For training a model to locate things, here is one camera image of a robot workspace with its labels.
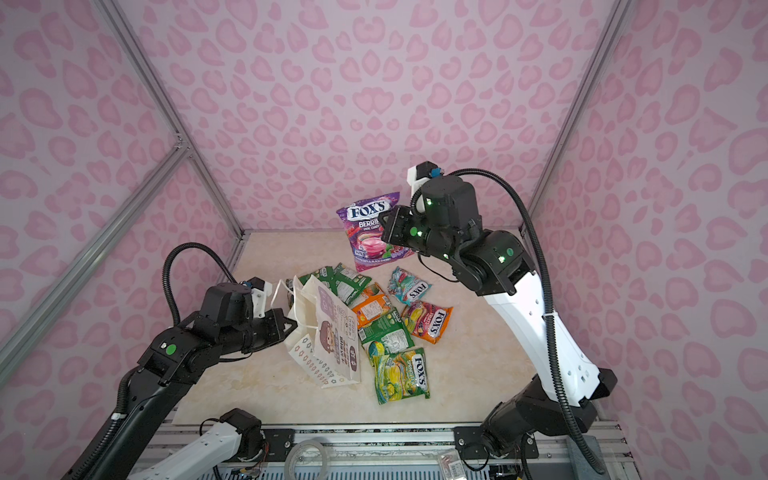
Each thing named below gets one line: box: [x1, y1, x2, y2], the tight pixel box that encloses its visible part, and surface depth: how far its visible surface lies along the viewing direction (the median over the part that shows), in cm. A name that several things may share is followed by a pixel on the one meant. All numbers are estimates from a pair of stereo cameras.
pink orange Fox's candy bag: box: [401, 300, 453, 344], surface depth 94 cm
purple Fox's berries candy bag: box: [336, 192, 415, 272], surface depth 60 cm
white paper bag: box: [285, 274, 361, 389], surface depth 72 cm
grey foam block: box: [566, 435, 611, 480], surface depth 69 cm
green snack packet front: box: [358, 309, 415, 354], surface depth 91 cm
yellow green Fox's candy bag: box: [374, 348, 430, 405], surface depth 83 cm
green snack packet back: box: [299, 263, 372, 305], surface depth 105 cm
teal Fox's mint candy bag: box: [388, 266, 433, 306], surface depth 102 cm
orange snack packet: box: [351, 282, 391, 329], surface depth 97 cm
